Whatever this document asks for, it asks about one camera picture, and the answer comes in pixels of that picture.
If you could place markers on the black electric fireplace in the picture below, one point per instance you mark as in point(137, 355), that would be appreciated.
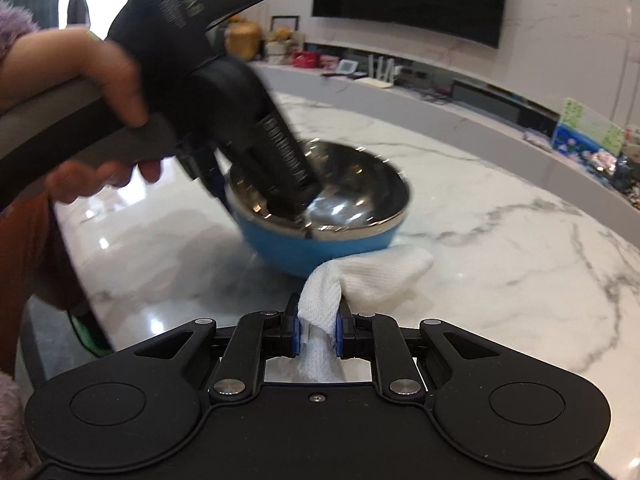
point(500, 105)

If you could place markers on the person's orange trouser leg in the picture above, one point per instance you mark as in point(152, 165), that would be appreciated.
point(30, 280)

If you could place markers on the small white box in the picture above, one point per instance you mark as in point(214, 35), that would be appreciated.
point(536, 137)

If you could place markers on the blue stainless steel bowl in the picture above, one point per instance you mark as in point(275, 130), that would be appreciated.
point(360, 195)

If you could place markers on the person's left forearm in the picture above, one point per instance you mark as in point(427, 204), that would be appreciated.
point(15, 25)

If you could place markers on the vase with yellow flowers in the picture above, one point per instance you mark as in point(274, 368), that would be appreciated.
point(282, 40)

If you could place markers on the colourful flower box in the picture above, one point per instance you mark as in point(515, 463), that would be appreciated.
point(585, 130)

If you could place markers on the person's purple fuzzy garment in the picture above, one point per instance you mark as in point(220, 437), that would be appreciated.
point(15, 430)

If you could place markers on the green shoe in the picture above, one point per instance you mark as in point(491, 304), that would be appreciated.
point(90, 335)

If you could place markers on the yellow jar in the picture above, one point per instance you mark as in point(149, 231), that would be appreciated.
point(244, 42)

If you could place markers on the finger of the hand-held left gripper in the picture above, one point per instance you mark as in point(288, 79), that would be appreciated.
point(295, 200)
point(216, 180)

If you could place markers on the person's left hand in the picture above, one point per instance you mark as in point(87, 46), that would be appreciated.
point(75, 60)

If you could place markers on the white digital clock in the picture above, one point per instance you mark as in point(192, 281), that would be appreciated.
point(347, 66)

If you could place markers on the cream notepad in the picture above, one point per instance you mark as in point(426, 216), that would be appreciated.
point(375, 83)

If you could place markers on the white router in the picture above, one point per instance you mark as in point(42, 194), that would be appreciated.
point(382, 67)

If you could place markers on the white paper towel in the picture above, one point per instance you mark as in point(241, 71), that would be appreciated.
point(380, 270)

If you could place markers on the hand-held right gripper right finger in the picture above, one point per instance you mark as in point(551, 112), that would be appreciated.
point(339, 335)

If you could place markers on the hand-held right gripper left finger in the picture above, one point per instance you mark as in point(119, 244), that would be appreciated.
point(296, 340)

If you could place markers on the red box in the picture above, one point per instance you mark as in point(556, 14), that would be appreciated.
point(306, 59)

